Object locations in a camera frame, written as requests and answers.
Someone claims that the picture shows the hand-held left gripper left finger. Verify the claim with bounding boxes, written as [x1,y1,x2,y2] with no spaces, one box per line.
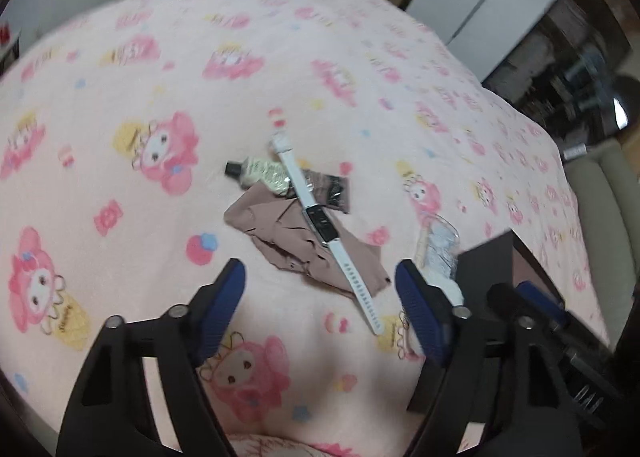
[56,258,246,457]

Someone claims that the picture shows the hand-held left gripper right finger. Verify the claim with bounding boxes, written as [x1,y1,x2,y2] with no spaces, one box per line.
[394,259,584,457]

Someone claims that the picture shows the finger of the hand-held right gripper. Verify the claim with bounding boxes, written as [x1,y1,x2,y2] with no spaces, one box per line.
[487,281,568,334]

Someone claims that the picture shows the clear plastic packet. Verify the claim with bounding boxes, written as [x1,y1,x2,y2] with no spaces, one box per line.
[414,213,465,305]

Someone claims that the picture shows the black storage box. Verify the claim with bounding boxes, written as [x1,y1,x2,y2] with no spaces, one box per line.
[407,231,621,425]

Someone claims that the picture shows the brown face mask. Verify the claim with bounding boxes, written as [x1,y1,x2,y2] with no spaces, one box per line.
[223,186,392,299]

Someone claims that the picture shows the white smart watch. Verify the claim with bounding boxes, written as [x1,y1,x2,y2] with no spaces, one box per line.
[270,132,385,336]

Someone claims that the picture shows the pink printed blanket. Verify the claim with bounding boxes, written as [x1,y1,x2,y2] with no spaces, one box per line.
[0,0,613,457]

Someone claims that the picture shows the dark shelf unit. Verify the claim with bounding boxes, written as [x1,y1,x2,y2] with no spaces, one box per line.
[482,0,636,145]

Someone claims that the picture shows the white wardrobe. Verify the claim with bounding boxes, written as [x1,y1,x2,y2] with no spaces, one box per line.
[405,0,583,83]

